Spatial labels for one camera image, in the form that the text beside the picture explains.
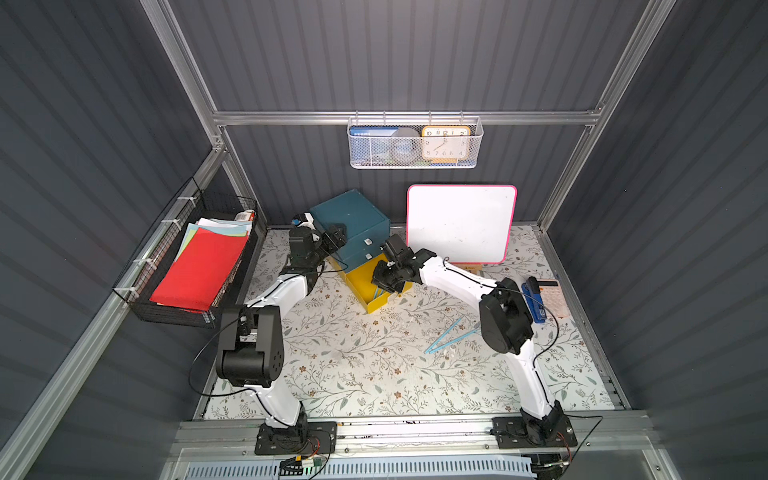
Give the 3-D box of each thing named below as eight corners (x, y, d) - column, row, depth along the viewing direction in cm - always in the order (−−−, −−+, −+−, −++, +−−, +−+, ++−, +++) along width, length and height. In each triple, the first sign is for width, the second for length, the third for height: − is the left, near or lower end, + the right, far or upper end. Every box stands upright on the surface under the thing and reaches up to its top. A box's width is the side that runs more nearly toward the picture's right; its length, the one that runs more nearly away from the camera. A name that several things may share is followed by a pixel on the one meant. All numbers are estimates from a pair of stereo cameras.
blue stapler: (533, 323, 96) (539, 316, 92) (520, 284, 105) (524, 276, 102) (544, 323, 96) (550, 316, 92) (530, 284, 105) (535, 276, 102)
